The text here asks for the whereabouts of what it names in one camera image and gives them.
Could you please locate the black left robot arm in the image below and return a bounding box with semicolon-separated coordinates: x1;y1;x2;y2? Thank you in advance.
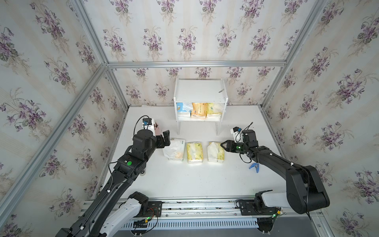
57;129;171;237

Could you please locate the blue plastic clip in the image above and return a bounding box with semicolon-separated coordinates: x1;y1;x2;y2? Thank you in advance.
249;163;260;173

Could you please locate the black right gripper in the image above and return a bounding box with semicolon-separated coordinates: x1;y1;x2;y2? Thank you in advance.
219;140;248;154

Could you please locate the blue cartoon tissue pack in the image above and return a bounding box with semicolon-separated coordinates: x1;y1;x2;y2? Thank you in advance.
176;102;193;118

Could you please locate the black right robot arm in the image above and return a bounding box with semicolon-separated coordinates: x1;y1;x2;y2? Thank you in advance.
221;129;330;214

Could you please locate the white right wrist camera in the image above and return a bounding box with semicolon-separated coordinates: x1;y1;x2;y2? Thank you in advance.
231;126;243;143

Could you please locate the white green tissue pack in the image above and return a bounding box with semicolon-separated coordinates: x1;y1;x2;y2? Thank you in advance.
163;138;186;161

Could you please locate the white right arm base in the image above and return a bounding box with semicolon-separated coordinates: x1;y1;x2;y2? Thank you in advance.
254;190;291;214

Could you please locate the white yellow tissue pack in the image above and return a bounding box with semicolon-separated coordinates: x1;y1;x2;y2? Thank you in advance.
207;142;225;164

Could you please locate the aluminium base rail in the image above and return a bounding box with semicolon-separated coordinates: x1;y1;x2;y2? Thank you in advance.
75;195;320;232

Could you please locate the orange tissue pack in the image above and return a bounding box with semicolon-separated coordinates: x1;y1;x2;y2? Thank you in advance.
191;103;207;119

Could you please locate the yellow floral tissue pack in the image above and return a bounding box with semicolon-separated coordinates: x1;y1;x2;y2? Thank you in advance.
187;142;203;164

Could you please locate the yellow lower tissue pack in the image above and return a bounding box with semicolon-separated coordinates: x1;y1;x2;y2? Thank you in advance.
206;103;224;119

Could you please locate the pink pen holder cup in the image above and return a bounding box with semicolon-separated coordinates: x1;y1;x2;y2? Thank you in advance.
153;120;161;136

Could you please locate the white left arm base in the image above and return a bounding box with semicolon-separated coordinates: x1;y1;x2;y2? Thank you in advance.
100;192;149;237

